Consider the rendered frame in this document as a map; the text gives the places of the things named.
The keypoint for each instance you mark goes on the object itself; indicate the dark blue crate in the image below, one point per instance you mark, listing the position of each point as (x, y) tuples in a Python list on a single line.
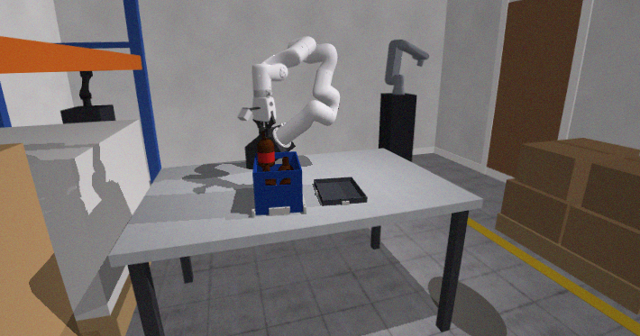
[(291, 195)]

